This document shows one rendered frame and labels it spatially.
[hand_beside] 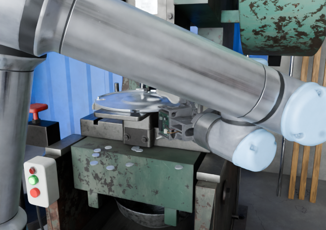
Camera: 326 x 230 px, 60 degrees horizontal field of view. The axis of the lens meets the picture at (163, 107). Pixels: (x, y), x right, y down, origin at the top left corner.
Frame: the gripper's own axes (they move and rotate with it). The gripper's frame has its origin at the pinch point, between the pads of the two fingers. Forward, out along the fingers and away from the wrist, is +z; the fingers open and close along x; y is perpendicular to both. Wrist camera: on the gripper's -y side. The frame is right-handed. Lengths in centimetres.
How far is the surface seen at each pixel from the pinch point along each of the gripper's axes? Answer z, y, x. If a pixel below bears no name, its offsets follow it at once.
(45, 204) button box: 15.6, 30.8, 27.5
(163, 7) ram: 10.7, -6.8, -27.7
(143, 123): 7.1, 2.6, 5.9
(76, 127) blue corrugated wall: 185, -23, 61
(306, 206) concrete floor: 16, -109, 78
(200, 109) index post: -3.0, -10.4, 1.0
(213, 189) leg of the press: -18.5, -2.2, 16.3
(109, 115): 3.2, 14.7, 0.5
